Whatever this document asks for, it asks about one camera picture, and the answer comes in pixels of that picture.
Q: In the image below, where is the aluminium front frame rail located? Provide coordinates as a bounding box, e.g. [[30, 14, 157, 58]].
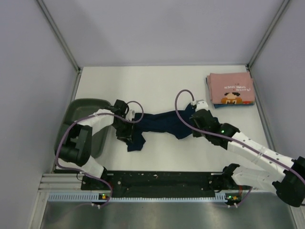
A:
[[38, 174, 83, 192]]

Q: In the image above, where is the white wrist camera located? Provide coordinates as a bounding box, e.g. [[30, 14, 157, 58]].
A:
[[190, 100, 209, 112], [125, 109, 135, 123]]

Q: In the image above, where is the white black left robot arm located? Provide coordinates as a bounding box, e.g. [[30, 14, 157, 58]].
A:
[[54, 98, 143, 189]]

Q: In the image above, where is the navy blue t-shirt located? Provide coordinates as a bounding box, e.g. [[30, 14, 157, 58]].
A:
[[126, 111, 192, 152]]

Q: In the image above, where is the aluminium frame post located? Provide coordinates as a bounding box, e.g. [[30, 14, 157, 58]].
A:
[[246, 0, 292, 70], [35, 0, 81, 74]]

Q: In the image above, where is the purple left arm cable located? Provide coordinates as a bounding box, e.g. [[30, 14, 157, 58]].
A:
[[54, 100, 144, 208]]

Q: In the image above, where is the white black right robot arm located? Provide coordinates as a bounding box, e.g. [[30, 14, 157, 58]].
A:
[[191, 109, 305, 207]]

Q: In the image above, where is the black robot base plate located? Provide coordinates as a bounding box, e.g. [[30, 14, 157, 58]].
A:
[[80, 169, 254, 198]]

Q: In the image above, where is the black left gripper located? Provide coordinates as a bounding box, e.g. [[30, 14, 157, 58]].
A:
[[112, 119, 134, 144]]

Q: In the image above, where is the dark green plastic bin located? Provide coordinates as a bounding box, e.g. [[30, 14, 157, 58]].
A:
[[54, 98, 111, 158]]

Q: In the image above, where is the light blue slotted cable duct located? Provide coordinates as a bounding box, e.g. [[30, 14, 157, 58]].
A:
[[48, 192, 237, 203]]

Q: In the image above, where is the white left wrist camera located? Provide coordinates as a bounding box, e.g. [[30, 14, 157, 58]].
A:
[[125, 109, 135, 123]]

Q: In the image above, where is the left aluminium frame post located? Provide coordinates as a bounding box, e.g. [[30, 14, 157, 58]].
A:
[[35, 0, 81, 74]]

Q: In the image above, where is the right aluminium frame post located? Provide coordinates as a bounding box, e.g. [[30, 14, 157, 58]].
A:
[[246, 0, 292, 70]]

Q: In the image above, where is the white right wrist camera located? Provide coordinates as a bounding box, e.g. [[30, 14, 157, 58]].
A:
[[190, 100, 209, 112]]

